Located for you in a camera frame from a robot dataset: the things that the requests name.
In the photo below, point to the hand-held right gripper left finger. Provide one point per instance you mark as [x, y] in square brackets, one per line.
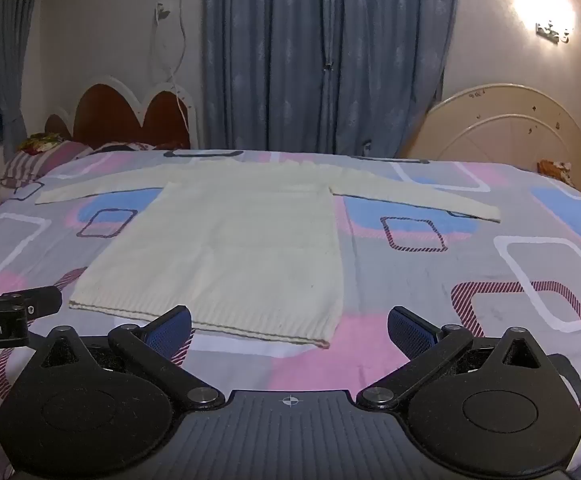
[170, 331]

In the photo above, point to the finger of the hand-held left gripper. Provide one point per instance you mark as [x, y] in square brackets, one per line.
[35, 302]

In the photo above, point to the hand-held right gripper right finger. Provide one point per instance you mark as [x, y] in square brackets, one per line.
[410, 332]

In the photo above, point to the cream knitted sweater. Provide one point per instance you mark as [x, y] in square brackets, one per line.
[230, 245]

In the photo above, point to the patterned pink grey bedsheet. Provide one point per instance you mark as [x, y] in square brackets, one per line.
[470, 270]

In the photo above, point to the pink striped pillow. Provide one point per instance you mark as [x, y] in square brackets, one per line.
[45, 160]

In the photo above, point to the yellow red printed cloth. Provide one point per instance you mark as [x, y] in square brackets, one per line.
[40, 141]

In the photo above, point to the black cloth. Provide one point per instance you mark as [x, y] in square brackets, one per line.
[123, 148]

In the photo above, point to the brown scalloped headboard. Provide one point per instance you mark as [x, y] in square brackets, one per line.
[115, 115]

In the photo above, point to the orange small object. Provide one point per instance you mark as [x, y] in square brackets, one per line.
[554, 169]

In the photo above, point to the blue grey window curtain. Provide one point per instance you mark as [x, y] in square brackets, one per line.
[13, 60]

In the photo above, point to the glowing wall lamp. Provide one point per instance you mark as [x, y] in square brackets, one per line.
[545, 7]

